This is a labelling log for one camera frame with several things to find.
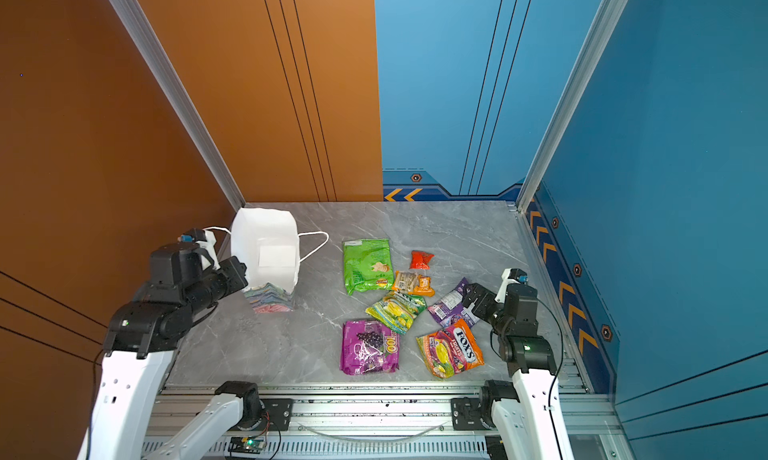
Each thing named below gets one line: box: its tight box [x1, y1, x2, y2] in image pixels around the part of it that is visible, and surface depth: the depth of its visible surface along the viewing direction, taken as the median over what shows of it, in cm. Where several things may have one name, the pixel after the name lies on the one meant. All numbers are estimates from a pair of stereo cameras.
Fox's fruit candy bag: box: [416, 319, 485, 379], surface depth 82 cm
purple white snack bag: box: [428, 277, 480, 328], surface depth 91 cm
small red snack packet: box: [410, 250, 435, 270], surface depth 101 cm
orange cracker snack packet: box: [392, 270, 435, 297], surface depth 98 cm
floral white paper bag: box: [204, 207, 329, 313], surface depth 71 cm
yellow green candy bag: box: [365, 291, 428, 335], surface depth 87 cm
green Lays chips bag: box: [342, 238, 394, 296], surface depth 101 cm
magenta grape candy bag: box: [340, 320, 400, 375], surface depth 79 cm
